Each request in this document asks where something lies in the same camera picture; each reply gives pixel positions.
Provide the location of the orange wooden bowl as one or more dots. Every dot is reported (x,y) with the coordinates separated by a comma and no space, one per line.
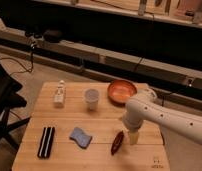
(119,91)

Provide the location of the dark red chili pepper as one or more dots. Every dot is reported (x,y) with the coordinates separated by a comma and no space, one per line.
(117,142)

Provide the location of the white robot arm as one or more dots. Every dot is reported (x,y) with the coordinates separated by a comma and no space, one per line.
(142,106)

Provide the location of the blue sponge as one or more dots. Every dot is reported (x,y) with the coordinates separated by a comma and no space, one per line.
(80,137)

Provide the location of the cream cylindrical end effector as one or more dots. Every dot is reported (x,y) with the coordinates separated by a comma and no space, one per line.
(133,137)

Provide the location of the black white striped case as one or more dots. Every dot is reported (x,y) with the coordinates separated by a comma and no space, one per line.
(46,143)

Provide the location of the translucent plastic cup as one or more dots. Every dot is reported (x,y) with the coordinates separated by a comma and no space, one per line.
(91,97)

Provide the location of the small white bottle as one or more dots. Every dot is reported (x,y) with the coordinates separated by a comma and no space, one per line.
(59,96)

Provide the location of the black office chair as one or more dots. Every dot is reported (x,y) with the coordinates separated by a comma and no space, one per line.
(9,98)

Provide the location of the black power adapter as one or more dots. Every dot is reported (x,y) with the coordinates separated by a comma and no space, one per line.
(53,36)

